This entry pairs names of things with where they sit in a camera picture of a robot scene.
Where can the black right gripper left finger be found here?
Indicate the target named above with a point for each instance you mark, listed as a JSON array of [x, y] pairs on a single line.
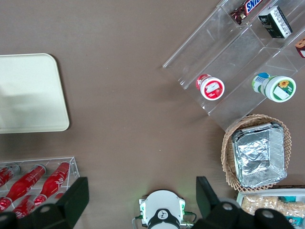
[[71, 198]]

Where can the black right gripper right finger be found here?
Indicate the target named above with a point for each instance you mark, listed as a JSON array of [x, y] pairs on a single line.
[[207, 200]]

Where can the white snack tray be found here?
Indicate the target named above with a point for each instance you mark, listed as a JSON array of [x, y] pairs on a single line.
[[240, 196]]

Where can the light wicker basket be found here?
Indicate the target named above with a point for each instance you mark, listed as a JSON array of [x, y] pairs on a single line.
[[228, 162]]

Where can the cream plastic tray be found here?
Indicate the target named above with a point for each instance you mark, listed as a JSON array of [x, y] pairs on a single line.
[[31, 93]]

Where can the red cola bottle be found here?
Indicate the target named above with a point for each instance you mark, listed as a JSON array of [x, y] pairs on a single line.
[[56, 181], [23, 207], [6, 177], [23, 183]]

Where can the clear acrylic bottle rack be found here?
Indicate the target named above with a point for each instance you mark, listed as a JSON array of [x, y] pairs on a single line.
[[74, 167]]

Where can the puffed rice snack pack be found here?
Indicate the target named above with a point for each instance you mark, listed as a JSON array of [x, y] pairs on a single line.
[[259, 204], [295, 207]]

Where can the aluminium foil container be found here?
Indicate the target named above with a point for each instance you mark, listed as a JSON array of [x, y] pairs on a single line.
[[257, 155]]

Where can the teal snack packet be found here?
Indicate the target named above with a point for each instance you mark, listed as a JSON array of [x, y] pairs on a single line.
[[287, 199], [294, 220]]

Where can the red strawberry yogurt cup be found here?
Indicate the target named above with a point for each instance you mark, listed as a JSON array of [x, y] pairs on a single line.
[[212, 88]]

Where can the green sunflower yogurt cup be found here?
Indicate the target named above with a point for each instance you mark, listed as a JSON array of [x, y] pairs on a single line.
[[278, 88]]

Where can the clear acrylic stepped shelf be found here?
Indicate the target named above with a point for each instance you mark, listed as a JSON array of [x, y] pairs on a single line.
[[238, 59]]

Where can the red cookie box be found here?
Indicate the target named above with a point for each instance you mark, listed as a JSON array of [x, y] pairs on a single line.
[[301, 48]]

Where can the black and white carton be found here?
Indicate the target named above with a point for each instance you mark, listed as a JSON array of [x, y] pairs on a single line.
[[276, 21]]

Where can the brown Snickers chocolate bar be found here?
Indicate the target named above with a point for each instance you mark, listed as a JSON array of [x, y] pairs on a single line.
[[250, 7]]

